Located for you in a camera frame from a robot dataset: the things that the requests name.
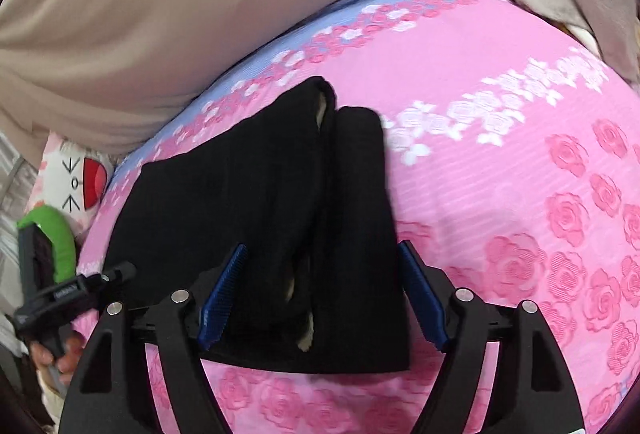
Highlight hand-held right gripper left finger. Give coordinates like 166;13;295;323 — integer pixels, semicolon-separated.
59;243;249;434

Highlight cartoon face pillow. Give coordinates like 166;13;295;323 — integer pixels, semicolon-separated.
27;134;117;237

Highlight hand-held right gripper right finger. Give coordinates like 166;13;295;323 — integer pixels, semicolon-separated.
397;240;586;434

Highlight white ribbed cloth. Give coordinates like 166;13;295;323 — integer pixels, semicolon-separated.
0;134;48;267

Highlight pink rose bedsheet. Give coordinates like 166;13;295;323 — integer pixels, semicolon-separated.
70;0;640;434

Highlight beige cloth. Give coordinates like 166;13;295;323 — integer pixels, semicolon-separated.
0;0;501;167

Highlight person's left hand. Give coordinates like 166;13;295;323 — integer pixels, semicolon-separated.
31;333;86;387

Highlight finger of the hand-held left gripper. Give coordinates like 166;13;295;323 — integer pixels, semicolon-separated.
97;261;137;289

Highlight black pants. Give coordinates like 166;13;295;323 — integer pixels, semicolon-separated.
106;76;413;375

